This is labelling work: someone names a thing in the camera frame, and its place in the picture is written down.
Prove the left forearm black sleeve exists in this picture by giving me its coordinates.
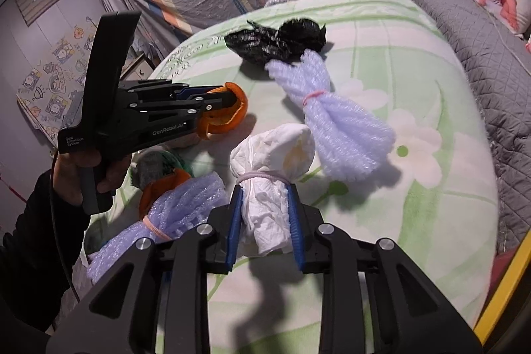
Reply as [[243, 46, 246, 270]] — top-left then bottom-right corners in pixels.
[[1, 171, 90, 353]]

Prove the cartoon patterned cloth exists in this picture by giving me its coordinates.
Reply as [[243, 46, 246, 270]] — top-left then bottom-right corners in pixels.
[[16, 17, 96, 146]]

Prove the orange peel piece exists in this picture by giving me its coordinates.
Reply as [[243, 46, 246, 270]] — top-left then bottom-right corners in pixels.
[[196, 82, 248, 140], [139, 168, 192, 219]]

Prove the person's left hand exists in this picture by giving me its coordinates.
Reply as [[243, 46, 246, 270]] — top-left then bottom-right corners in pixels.
[[53, 150, 132, 206]]

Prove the lavender foam net bundle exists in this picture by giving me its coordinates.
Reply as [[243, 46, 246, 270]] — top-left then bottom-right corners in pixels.
[[265, 49, 395, 182]]

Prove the white low cabinet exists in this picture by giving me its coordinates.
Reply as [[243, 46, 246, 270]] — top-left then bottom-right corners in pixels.
[[120, 54, 156, 81]]

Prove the green floral bed sheet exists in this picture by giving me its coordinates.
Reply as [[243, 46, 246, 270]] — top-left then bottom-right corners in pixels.
[[57, 0, 499, 354]]

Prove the black plastic bag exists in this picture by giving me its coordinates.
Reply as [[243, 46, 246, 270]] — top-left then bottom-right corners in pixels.
[[224, 18, 327, 67]]

